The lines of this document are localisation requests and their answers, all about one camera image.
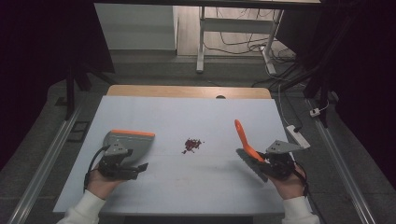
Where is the grey dustpan with orange edge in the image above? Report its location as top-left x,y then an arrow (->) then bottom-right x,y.
102,129 -> 156,166

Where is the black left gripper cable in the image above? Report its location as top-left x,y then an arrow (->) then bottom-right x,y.
82,145 -> 110,193

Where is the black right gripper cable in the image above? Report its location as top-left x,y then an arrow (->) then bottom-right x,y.
291,160 -> 310,198

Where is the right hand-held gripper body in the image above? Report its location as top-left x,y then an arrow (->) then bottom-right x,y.
261,139 -> 304,182

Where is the black square floor frame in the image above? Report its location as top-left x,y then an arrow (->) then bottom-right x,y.
66,120 -> 92,144

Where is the black curtain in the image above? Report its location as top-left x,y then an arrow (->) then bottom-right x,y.
275,0 -> 396,183
0,0 -> 116,172

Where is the white board table cover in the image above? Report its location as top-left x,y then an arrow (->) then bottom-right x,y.
52,95 -> 313,217

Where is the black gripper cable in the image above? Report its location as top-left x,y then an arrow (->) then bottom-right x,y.
82,145 -> 110,193
291,160 -> 310,198

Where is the person's left hand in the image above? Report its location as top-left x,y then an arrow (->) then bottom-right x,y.
86,166 -> 126,201

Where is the person's right hand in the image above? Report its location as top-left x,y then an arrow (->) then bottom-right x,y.
268,164 -> 308,201

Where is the tangle of black floor cables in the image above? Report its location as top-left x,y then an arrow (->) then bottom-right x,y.
204,7 -> 312,90

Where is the aluminium floor rail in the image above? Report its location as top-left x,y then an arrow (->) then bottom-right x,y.
305,98 -> 378,224
7,104 -> 84,224

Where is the white power strip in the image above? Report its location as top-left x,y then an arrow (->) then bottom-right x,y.
286,124 -> 312,150

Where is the white metal desk frame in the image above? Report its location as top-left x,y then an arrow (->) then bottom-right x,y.
195,6 -> 285,76

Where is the orange brush with grey bristles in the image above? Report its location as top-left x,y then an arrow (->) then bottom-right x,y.
233,119 -> 269,184

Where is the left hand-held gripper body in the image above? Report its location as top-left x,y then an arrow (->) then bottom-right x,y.
98,141 -> 140,181

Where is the black metal stand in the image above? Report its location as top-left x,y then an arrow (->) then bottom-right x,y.
279,18 -> 353,129
64,59 -> 110,121

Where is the wooden table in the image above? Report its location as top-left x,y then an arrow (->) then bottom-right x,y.
106,84 -> 273,100

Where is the white cabinet panel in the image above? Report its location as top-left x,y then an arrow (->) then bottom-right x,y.
93,3 -> 177,51

